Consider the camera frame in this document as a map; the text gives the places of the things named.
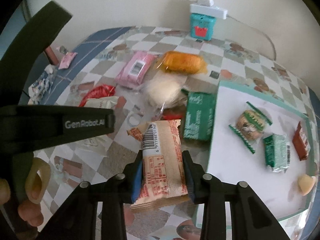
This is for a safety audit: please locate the white printed snack packet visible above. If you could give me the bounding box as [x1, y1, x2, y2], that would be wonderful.
[80, 96, 119, 157]

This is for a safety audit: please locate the large red snack bag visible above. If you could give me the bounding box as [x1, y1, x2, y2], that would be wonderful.
[79, 84, 116, 107]

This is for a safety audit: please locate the dark green snack box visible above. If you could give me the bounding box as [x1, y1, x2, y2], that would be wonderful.
[182, 89, 216, 141]

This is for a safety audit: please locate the pink snack packet with barcode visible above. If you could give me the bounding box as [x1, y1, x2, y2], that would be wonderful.
[115, 51, 157, 89]

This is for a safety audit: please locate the small red candy packet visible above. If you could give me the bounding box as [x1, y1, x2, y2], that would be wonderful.
[161, 106, 186, 120]

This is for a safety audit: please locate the clear bag with cream bun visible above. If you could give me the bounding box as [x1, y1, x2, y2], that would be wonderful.
[142, 72, 187, 114]

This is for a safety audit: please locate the orange snack packet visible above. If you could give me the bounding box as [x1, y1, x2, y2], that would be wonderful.
[156, 51, 207, 75]

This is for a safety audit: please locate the person's left hand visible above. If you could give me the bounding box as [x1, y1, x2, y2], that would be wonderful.
[1, 153, 51, 227]

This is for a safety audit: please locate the crumpled blue white wrapper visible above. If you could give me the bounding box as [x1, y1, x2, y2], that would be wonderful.
[28, 64, 57, 105]

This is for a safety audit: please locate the small cream pastry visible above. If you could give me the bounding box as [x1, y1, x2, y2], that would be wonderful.
[298, 174, 316, 196]

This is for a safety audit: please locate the small green snack packet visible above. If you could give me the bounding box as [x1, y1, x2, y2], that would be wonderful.
[263, 134, 291, 173]

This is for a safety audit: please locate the white tray with teal rim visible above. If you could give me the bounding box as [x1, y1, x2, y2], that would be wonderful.
[204, 81, 315, 221]

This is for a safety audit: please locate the small pink packet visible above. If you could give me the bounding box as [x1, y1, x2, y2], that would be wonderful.
[59, 52, 77, 69]

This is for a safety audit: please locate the brown chocolate bar packet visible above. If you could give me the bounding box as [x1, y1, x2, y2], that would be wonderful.
[292, 122, 311, 161]

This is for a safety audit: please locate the round cookie green wrapper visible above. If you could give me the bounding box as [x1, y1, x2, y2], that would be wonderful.
[228, 101, 273, 154]

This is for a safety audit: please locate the checkered printed tablecloth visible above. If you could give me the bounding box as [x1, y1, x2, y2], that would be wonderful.
[15, 26, 313, 240]

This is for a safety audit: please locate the teal toy box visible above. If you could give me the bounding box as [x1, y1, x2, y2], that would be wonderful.
[190, 13, 216, 41]

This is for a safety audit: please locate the white power strip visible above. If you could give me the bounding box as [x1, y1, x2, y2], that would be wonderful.
[190, 0, 228, 20]

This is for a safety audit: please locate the white power cable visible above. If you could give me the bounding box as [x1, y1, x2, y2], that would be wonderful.
[177, 0, 277, 61]

